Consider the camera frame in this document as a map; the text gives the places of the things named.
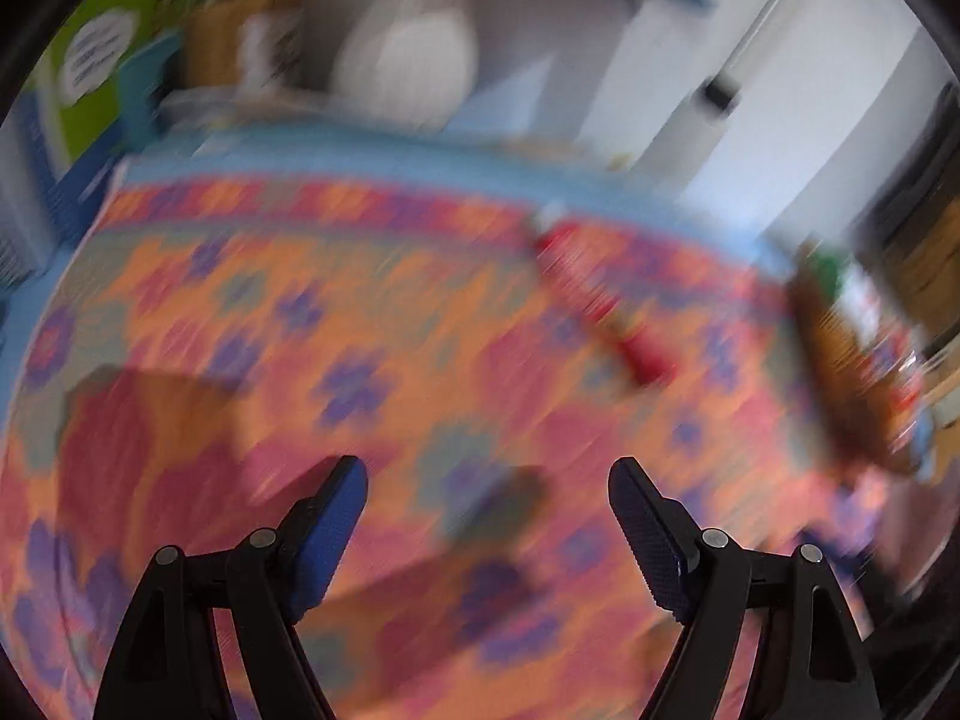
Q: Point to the woven wicker basket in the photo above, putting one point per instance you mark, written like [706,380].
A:
[832,375]

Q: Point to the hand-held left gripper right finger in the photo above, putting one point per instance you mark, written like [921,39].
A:
[649,540]

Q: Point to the white vertical pipe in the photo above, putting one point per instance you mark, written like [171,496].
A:
[780,0]

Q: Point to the brown wooden frame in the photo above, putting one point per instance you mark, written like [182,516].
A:
[930,277]

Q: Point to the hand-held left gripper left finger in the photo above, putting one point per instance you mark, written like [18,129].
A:
[330,532]

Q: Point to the floral woven cloth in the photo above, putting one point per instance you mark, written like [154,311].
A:
[300,277]

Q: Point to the clear plastic container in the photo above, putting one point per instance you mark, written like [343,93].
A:
[247,103]

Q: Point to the wooden pen holder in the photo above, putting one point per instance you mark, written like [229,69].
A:
[217,45]

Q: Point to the white ceramic vase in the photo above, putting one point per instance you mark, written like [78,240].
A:
[412,67]

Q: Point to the red long snack packet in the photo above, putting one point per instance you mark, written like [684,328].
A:
[592,292]

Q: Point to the small blue box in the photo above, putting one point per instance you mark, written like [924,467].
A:
[150,90]

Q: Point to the white cylinder with black knob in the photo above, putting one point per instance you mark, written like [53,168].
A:
[690,150]

